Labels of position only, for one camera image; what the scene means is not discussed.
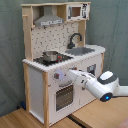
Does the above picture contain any grey ice dispenser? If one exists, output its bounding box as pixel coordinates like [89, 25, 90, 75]
[87, 65, 96, 74]

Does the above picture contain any black toy stovetop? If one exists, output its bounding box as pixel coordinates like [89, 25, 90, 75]
[34, 54, 71, 66]

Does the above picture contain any toy oven door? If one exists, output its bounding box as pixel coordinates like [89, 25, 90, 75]
[56, 85, 74, 111]

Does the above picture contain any grey range hood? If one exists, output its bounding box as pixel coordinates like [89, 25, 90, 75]
[34, 5, 64, 27]

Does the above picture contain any wooden toy kitchen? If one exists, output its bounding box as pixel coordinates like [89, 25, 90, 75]
[22, 2, 105, 128]

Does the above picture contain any silver toy pot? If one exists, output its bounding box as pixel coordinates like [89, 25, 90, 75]
[43, 51, 58, 62]

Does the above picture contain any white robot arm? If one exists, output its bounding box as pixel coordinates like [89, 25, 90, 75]
[68, 70, 128, 102]

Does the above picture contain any black toy faucet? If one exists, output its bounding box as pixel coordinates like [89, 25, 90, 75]
[67, 33, 82, 49]

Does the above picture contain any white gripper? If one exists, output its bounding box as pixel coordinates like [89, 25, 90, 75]
[68, 70, 96, 88]

